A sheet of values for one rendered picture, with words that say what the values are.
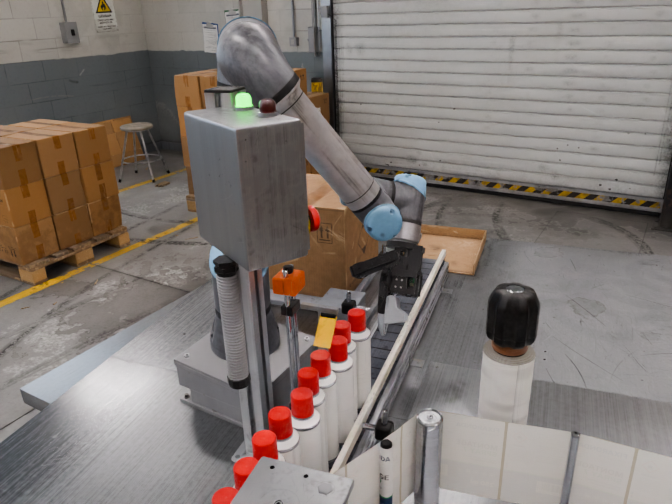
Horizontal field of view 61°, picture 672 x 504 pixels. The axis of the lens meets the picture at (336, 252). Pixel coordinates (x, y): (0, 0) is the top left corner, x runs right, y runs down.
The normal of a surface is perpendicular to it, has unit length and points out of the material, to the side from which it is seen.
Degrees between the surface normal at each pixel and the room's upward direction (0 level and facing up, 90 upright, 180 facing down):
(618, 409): 0
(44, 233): 90
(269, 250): 90
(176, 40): 90
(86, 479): 0
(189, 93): 90
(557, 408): 0
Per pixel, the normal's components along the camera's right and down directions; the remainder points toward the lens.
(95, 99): 0.86, 0.18
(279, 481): -0.03, -0.92
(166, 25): -0.52, 0.35
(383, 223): 0.15, 0.45
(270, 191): 0.57, 0.31
